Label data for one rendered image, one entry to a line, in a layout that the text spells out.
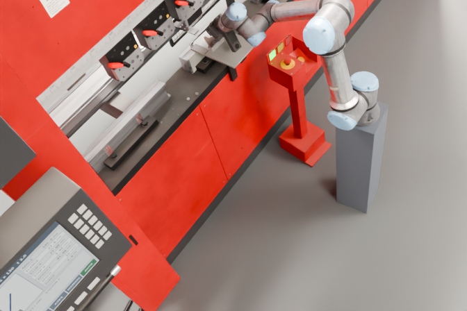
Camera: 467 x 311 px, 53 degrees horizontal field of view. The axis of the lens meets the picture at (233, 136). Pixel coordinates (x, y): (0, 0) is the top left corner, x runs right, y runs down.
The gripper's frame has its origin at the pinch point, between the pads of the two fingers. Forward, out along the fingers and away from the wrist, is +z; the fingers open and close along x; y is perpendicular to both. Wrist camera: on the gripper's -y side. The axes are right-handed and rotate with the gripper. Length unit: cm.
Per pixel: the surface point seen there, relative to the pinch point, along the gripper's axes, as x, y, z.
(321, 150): -30, -91, 54
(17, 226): 110, -2, -78
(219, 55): 4.1, -5.3, -3.0
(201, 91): 18.7, -12.0, 7.8
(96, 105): 54, 18, 28
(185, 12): 5.9, 18.2, -11.5
